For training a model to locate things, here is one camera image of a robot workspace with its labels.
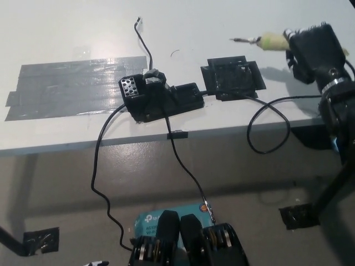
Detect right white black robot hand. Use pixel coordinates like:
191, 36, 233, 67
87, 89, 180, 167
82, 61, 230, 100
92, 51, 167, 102
282, 23, 350, 90

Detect tape-wrapped soldering iron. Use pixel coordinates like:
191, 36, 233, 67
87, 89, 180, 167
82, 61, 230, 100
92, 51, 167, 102
229, 32, 292, 53

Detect black soldering iron cable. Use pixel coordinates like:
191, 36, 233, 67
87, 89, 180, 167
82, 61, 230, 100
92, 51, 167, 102
201, 59, 355, 155

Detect black robot torso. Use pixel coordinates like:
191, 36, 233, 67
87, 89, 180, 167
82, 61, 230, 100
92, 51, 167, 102
128, 209, 250, 266

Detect black soldering iron base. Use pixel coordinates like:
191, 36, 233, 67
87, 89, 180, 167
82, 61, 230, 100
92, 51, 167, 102
118, 68, 205, 124

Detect black floor tape patch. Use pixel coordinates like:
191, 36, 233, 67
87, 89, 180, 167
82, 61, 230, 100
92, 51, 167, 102
23, 227, 60, 256
278, 203, 320, 231

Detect teal router box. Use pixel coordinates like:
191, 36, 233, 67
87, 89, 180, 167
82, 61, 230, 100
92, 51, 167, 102
134, 202, 216, 248

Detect black square taped plate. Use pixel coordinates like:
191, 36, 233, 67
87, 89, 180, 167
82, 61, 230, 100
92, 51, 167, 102
200, 55, 267, 102

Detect grey metal table leg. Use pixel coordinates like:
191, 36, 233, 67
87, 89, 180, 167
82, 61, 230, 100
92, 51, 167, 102
18, 154, 39, 231

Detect black tape strip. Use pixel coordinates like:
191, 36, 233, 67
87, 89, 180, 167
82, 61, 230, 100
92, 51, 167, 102
167, 130, 189, 140

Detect long black power cable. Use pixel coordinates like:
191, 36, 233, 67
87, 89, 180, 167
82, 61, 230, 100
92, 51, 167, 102
90, 103, 134, 250

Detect black cable with metal plug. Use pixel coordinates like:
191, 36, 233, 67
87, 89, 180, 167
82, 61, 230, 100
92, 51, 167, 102
163, 110, 216, 223

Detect thin black wire white tip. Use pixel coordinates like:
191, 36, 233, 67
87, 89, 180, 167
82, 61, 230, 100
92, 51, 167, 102
133, 17, 155, 71

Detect grey duct tape patch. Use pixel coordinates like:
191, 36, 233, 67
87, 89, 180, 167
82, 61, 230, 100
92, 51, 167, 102
3, 55, 148, 122

